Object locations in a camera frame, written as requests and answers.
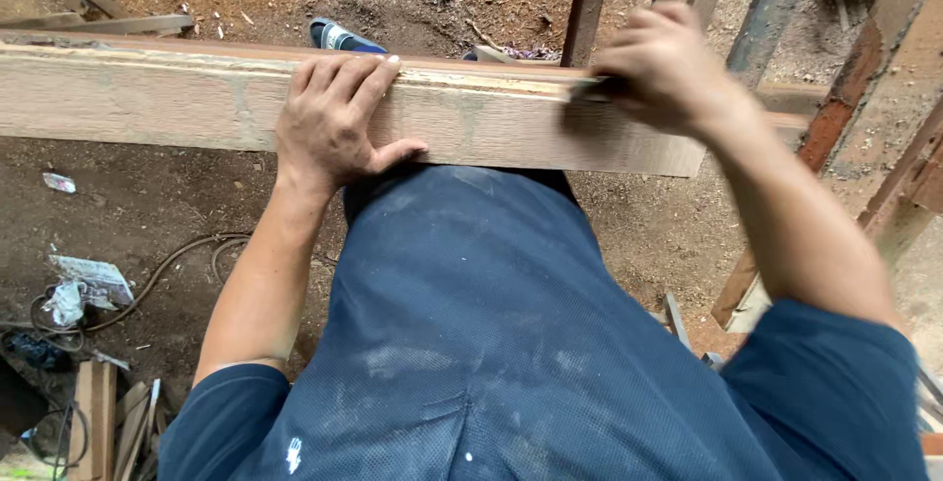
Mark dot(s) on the pile of wooden offcuts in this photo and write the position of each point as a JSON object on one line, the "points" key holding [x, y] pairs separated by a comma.
{"points": [[99, 422]]}

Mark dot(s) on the blue and white sandal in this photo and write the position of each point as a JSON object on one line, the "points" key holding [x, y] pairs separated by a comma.
{"points": [[340, 37]]}

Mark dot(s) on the person's right fingers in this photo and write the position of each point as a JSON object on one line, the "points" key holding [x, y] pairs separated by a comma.
{"points": [[641, 46]]}

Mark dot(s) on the small plastic wrapper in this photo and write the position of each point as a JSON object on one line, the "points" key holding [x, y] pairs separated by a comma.
{"points": [[59, 182]]}

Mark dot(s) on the rusty metal frame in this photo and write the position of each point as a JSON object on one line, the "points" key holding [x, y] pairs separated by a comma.
{"points": [[877, 98]]}

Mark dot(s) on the grey flat wooden slat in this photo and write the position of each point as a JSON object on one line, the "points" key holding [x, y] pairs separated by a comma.
{"points": [[110, 24]]}

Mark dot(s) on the person's blue shirt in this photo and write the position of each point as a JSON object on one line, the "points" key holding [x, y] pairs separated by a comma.
{"points": [[486, 348]]}

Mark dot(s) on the dark hand tool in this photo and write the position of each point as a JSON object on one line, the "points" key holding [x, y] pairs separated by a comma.
{"points": [[587, 90]]}

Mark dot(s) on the reddish wooden beam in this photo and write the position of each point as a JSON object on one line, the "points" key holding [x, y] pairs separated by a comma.
{"points": [[788, 98]]}

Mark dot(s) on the long pale wooden plank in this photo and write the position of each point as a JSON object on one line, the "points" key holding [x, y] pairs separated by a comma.
{"points": [[147, 101]]}

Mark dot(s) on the person's right hand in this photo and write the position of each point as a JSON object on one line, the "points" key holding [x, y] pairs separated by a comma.
{"points": [[670, 76]]}

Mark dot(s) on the crumpled white paper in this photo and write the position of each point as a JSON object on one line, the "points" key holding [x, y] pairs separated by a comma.
{"points": [[92, 282]]}

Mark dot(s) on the person's left hand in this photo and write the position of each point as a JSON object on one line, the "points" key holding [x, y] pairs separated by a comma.
{"points": [[324, 134]]}

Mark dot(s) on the brown wooden post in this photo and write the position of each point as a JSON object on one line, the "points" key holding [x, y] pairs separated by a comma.
{"points": [[588, 2]]}

